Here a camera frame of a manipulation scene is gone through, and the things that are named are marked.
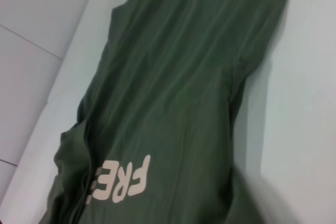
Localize dark green FREE t-shirt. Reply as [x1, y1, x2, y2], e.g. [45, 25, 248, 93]
[39, 0, 297, 224]

